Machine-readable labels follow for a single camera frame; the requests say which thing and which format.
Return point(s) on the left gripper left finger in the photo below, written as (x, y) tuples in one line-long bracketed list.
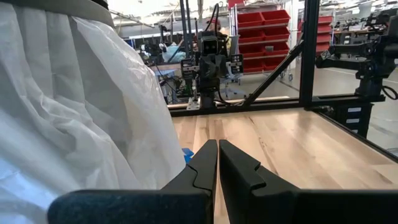
[(140, 208)]

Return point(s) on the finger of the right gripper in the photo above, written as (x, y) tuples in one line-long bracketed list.
[(237, 63), (189, 68)]

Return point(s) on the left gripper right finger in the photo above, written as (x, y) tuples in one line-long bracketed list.
[(295, 208)]

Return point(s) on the white plastic trash bag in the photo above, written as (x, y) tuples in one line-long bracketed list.
[(77, 109)]

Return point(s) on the dark brown bin lid frame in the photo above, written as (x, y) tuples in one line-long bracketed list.
[(62, 7)]

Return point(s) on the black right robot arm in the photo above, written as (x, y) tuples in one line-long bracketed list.
[(207, 90)]

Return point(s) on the black robot arm on pedestal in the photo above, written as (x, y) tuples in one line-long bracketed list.
[(367, 56)]

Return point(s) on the light blue cloth bundle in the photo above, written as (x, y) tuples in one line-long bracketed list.
[(174, 53)]

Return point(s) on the person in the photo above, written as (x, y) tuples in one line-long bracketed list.
[(222, 34)]

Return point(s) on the red storage bin rack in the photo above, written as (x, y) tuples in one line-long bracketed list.
[(325, 31), (264, 40)]

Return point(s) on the blue glove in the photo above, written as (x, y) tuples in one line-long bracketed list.
[(187, 154)]

